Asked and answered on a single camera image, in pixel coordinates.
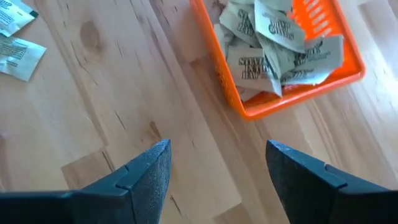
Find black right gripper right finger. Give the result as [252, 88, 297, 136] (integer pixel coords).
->
[266, 139, 398, 224]

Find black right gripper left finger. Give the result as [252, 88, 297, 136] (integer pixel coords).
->
[0, 139, 172, 224]

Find white stevia sweetener packet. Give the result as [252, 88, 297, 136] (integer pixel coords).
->
[256, 34, 297, 79]
[260, 0, 294, 12]
[254, 0, 307, 54]
[0, 34, 47, 82]
[279, 67, 330, 86]
[213, 23, 236, 57]
[226, 46, 283, 97]
[0, 0, 40, 37]
[219, 1, 262, 48]
[236, 86, 262, 102]
[292, 34, 345, 74]

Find orange slotted plastic basket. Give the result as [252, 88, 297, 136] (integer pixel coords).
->
[189, 0, 366, 121]

